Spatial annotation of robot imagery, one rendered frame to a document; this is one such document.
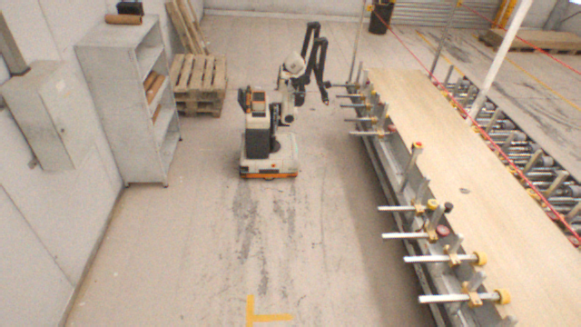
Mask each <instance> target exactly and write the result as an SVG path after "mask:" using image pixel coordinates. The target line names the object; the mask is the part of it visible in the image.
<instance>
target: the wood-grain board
mask: <svg viewBox="0 0 581 327"><path fill-rule="evenodd" d="M365 68H368V69H369V74H368V80H370V82H373V83H374V86H373V89H374V90H376V94H377V93H380V94H381V96H380V100H381V101H382V106H384V103H385V102H389V108H388V111H387V112H388V113H389V119H390V121H391V122H392V124H394V125H396V127H397V129H396V132H397V134H398V136H399V138H400V140H401V142H402V143H403V145H404V146H405V148H406V150H407V152H408V154H409V156H410V155H411V151H410V149H409V148H410V146H411V144H412V142H422V143H423V144H424V146H425V149H424V151H423V154H418V156H417V158H416V161H415V163H414V164H415V166H416V168H417V170H418V171H419V174H420V176H421V179H423V180H424V177H425V175H429V176H430V178H431V182H430V184H429V186H428V189H429V191H430V193H431V195H432V197H433V198H434V200H437V201H438V202H439V204H444V203H445V202H450V203H452V204H453V205H454V208H453V210H452V212H451V213H445V214H444V213H443V214H444V215H443V216H444V218H445V220H446V222H447V223H448V226H449V228H450V230H451V232H453V234H454V236H455V235H456V234H457V233H462V234H463V236H464V237H465V239H464V240H463V242H462V243H461V245H460V246H459V247H460V249H461V250H462V252H463V253H464V255H468V254H473V253H475V252H476V251H484V252H485V253H486V254H487V257H488V263H487V264H486V265H475V264H474V263H469V265H470V266H471V268H472V270H473V272H474V274H477V272H478V271H485V272H486V274H487V278H486V279H485V280H484V281H483V282H482V283H481V284H480V286H481V288H482V290H483V292H484V293H489V292H493V291H494V290H496V289H506V290H507V291H508V292H509V293H510V296H511V303H510V304H497V303H496V302H495V301H489V302H490V304H491V306H492V308H493V309H494V311H495V313H496V315H497V317H498V319H499V320H500V321H502V320H503V319H504V318H505V317H506V316H507V315H511V314H514V315H515V316H516V318H517V321H518V323H517V324H516V325H514V326H513V327H581V255H580V253H579V252H578V251H577V250H576V249H575V246H574V245H573V244H572V243H571V242H570V241H568V239H567V238H566V237H565V236H564V235H563V234H562V232H561V231H560V230H559V229H558V228H557V227H556V225H555V224H554V223H553V222H552V221H551V220H550V219H549V217H548V216H547V215H546V214H545V213H544V212H543V210H542V209H541V208H540V207H539V206H538V205H537V203H536V202H535V201H534V200H533V199H532V198H531V197H530V195H529V194H528V193H527V192H526V191H525V190H524V188H523V186H522V185H521V184H520V183H519V182H518V181H517V179H516V178H515V177H514V176H513V175H512V174H511V172H510V171H509V170H508V169H507V168H506V167H505V166H504V165H503V164H502V163H501V162H500V161H499V160H498V158H497V157H496V156H495V155H494V154H493V153H492V152H491V150H490V149H489V148H488V147H487V146H486V145H485V143H484V142H483V141H482V140H481V139H480V138H479V137H478V135H477V134H476V133H475V132H474V131H473V130H472V128H471V127H470V126H469V125H468V124H467V123H466V120H465V119H464V118H463V117H462V116H461V115H460V114H459V112H458V111H457V110H456V109H455V108H454V107H453V105H452V104H451V103H450V102H449V101H448V100H447V98H446V97H445V96H444V95H443V94H442V93H441V92H440V91H439V89H438V88H437V87H435V86H434V85H433V83H431V82H430V81H429V79H428V78H427V77H426V76H425V75H424V74H423V73H422V72H421V71H420V70H412V68H387V67H361V69H362V71H363V73H364V69H365ZM459 188H464V189H468V190H470V193H461V192H460V190H459Z"/></svg>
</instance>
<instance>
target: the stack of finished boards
mask: <svg viewBox="0 0 581 327"><path fill-rule="evenodd" d="M506 31H508V30H506ZM506 31H504V30H500V29H488V30H487V33H486V37H488V38H489V39H491V40H493V41H494V42H497V43H498V44H500V45H502V44H503V42H504V41H503V40H504V38H505V36H506V34H507V32H506ZM515 36H517V37H518V38H520V39H522V40H524V41H525V42H524V41H521V40H520V39H518V38H516V37H514V38H513V42H512V44H511V46H510V47H532V48H535V47H537V48H557V49H581V37H579V36H577V35H574V34H571V33H564V32H542V31H521V30H517V32H516V34H515ZM526 42H528V43H530V44H532V45H533V46H535V47H533V46H532V45H529V44H527V43H526Z"/></svg>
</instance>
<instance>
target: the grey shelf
mask: <svg viewBox="0 0 581 327"><path fill-rule="evenodd" d="M142 20H143V24H142V25H125V24H107V23H106V22H105V20H103V21H102V22H101V23H100V24H99V25H98V26H97V27H96V28H95V29H94V30H93V31H92V32H91V33H90V34H88V35H87V36H86V37H85V38H84V39H82V40H81V41H80V42H79V43H78V44H76V45H75V46H74V47H75V50H76V53H77V54H78V57H79V60H80V62H81V65H82V68H83V70H84V74H85V77H86V79H87V82H88V84H89V86H90V89H91V94H92V97H93V99H94V103H95V106H96V109H97V111H98V114H99V117H100V119H101V122H102V125H103V129H104V131H105V133H106V136H107V139H108V142H109V144H110V146H111V149H112V151H113V156H114V158H115V161H116V163H117V165H118V168H119V171H120V173H121V176H122V178H123V183H124V188H129V187H130V185H129V184H128V183H163V186H164V188H168V186H169V184H168V183H167V179H166V177H167V173H168V169H169V165H170V163H171V161H172V158H173V155H174V152H175V149H176V146H177V143H178V141H179V142H182V134H181V129H180V123H179V118H178V114H177V108H176V103H175V99H174V94H173V89H172V80H171V75H170V70H169V65H168V60H167V54H166V50H165V44H164V40H163V35H162V27H161V21H160V16H159V15H152V14H144V16H143V17H142ZM156 21H157V24H156ZM158 21H159V22H158ZM157 25H158V28H157ZM158 30H159V33H158ZM160 31H161V32H160ZM159 36H160V37H159ZM160 40H161V42H160ZM137 45H138V46H137ZM136 46H137V47H136ZM135 47H136V48H135ZM134 48H135V50H136V54H135V50H134ZM163 48H164V49H163ZM163 50H164V51H163ZM128 51H129V53H128ZM79 52H80V53H79ZM129 54H130V56H129ZM162 54H163V55H162ZM136 55H137V58H138V62H137V58H136ZM130 57H131V59H130ZM163 58H164V60H163ZM82 59H83V60H82ZM131 61H132V62H131ZM164 63H165V64H164ZM165 68H166V71H165ZM167 68H168V69H167ZM167 70H168V71H167ZM151 71H155V72H156V73H157V74H158V75H159V74H162V75H163V76H164V77H165V80H164V82H163V83H162V86H161V87H160V89H159V91H158V92H157V94H156V96H155V97H154V98H153V101H152V102H151V104H150V106H149V105H148V101H147V98H146V94H145V91H144V87H143V82H144V80H145V78H146V77H147V76H148V75H149V73H150V72H151ZM166 73H167V75H166ZM168 83H169V84H168ZM137 85H138V86H137ZM140 87H141V88H140ZM169 87H170V89H169ZM138 88H139V90H138ZM171 89H172V90H171ZM139 92H140V93H139ZM170 92H171V93H170ZM140 96H141V97H140ZM171 97H172V98H171ZM141 98H142V100H141ZM142 102H143V103H142ZM158 104H160V105H161V106H162V108H161V110H160V112H159V114H158V116H157V119H156V121H155V124H154V126H153V119H152V117H153V114H154V112H155V109H156V107H157V105H158ZM98 106H99V107H98ZM145 107H146V108H145ZM174 115H175V116H174ZM176 115H177V116H176ZM175 119H176V121H175ZM146 120H147V121H146ZM177 121H178V122H177ZM147 123H148V125H147ZM176 124H177V125H176ZM150 126H151V127H150ZM148 127H149V129H148ZM177 129H178V131H177ZM149 130H150V132H149ZM179 131H180V132H179ZM108 134H109V135H108ZM150 134H151V135H150ZM114 147H115V148H114ZM118 162H119V163H118ZM126 180H127V182H126Z"/></svg>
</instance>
